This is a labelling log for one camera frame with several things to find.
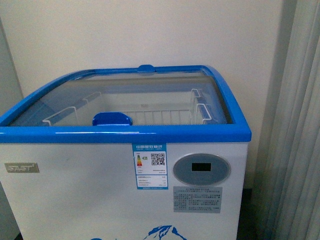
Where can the white chest freezer blue rim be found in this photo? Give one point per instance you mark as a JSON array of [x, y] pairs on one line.
[[86, 186]]

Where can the blue energy label sticker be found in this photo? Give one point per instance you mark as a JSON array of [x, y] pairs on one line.
[[151, 167]]

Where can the grey oval control panel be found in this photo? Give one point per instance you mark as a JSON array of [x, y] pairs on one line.
[[201, 169]]

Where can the grey instruction sticker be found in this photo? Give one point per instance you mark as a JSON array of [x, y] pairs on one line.
[[196, 199]]

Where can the grey window curtain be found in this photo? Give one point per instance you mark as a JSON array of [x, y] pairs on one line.
[[287, 182]]

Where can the silver brand nameplate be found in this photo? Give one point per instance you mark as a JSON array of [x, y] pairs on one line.
[[21, 167]]

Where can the white wire freezer basket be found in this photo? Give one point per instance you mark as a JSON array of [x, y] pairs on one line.
[[193, 107]]

